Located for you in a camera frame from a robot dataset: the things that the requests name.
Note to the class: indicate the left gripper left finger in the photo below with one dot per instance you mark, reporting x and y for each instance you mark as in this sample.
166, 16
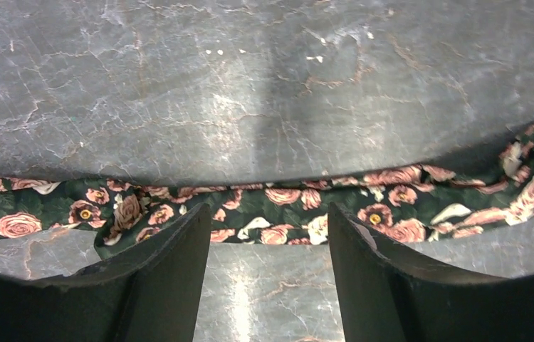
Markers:
149, 292

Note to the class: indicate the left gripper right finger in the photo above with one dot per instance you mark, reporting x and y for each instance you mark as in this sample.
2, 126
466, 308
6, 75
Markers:
388, 291

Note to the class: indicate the black pink rose tie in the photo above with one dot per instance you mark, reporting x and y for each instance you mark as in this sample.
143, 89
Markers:
409, 204

